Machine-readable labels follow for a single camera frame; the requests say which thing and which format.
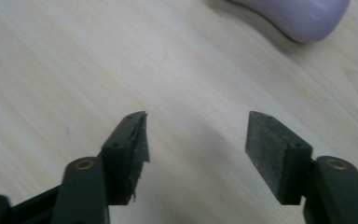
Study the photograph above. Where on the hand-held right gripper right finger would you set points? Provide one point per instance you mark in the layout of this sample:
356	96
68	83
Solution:
279	161

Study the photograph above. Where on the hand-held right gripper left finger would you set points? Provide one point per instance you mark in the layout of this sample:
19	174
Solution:
118	168

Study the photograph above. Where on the lilac rounded plastic object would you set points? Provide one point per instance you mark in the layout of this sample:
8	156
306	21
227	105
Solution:
295	15

